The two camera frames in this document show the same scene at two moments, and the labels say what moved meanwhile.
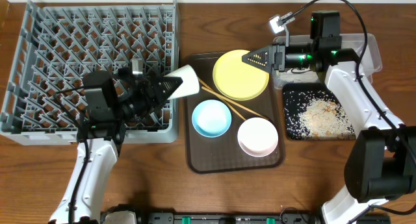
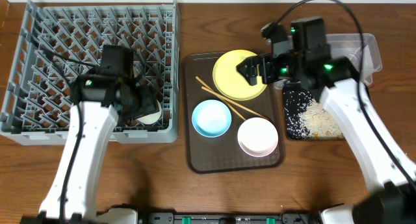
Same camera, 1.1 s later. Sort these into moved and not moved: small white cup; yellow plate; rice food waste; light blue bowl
Moved: small white cup
Not moved: light blue bowl; yellow plate; rice food waste
